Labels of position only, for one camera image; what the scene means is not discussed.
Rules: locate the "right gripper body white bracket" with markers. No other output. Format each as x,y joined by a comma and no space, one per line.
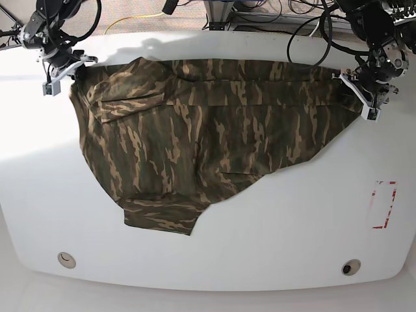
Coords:
58,64

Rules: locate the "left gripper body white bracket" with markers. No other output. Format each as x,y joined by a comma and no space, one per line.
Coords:
371,92

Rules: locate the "camouflage T-shirt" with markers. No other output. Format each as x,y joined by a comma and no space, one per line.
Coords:
167,139

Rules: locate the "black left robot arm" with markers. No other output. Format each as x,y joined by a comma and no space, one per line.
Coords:
385,60

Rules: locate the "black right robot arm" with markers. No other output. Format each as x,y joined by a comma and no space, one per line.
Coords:
44,33

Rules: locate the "red tape rectangle marking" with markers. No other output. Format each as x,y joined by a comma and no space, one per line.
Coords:
381,204

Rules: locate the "right table grommet hole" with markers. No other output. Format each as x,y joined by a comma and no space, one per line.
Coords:
351,267

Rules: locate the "table grommet hole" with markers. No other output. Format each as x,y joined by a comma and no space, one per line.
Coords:
66,260
351,267

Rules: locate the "left table grommet hole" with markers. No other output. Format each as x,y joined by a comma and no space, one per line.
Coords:
66,260

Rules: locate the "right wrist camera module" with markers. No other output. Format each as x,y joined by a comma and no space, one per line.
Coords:
52,88

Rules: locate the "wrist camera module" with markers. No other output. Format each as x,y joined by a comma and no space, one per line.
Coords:
52,88
370,113

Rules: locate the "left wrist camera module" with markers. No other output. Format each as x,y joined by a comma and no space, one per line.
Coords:
370,113

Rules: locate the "aluminium frame post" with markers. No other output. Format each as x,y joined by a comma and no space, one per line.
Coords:
218,14

